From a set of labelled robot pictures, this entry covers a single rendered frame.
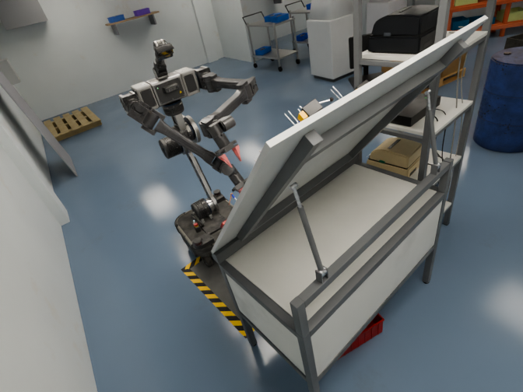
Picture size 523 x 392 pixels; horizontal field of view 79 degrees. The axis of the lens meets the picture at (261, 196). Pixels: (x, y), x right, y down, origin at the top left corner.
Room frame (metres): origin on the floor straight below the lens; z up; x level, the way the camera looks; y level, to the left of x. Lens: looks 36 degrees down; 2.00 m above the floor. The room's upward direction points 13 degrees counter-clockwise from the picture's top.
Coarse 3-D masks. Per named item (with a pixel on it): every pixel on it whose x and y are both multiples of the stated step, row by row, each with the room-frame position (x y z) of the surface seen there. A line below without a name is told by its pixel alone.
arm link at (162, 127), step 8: (160, 120) 1.49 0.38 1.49; (144, 128) 1.47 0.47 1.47; (160, 128) 1.47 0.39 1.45; (168, 128) 1.48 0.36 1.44; (168, 136) 1.46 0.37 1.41; (176, 136) 1.46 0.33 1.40; (184, 136) 1.47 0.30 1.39; (184, 144) 1.45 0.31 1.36; (192, 144) 1.46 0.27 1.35; (200, 152) 1.44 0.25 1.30; (208, 152) 1.44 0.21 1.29; (208, 160) 1.43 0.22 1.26; (216, 160) 1.44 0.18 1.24; (216, 168) 1.42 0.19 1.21
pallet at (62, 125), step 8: (72, 112) 7.22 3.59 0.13; (80, 112) 7.18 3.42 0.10; (88, 112) 6.95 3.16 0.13; (48, 120) 7.05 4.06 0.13; (56, 120) 6.92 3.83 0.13; (64, 120) 7.00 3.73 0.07; (72, 120) 6.65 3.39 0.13; (80, 120) 6.53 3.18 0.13; (88, 120) 6.74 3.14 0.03; (96, 120) 6.30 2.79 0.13; (48, 128) 6.45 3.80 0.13; (56, 128) 6.45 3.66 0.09; (64, 128) 6.22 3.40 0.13; (72, 128) 6.10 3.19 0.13; (80, 128) 6.08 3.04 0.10; (88, 128) 6.24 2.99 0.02; (56, 136) 5.87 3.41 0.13; (64, 136) 6.02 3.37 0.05
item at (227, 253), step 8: (352, 160) 1.77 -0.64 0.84; (344, 168) 1.73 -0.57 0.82; (336, 176) 1.68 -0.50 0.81; (320, 184) 1.60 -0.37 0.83; (312, 192) 1.56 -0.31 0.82; (304, 200) 1.52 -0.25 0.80; (288, 208) 1.44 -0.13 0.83; (280, 216) 1.41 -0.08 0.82; (264, 224) 1.34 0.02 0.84; (272, 224) 1.37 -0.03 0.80; (256, 232) 1.31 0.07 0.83; (232, 240) 1.24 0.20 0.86; (248, 240) 1.27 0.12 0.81; (224, 248) 1.20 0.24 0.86; (232, 248) 1.22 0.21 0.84; (216, 256) 1.16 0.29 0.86; (224, 256) 1.18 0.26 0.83
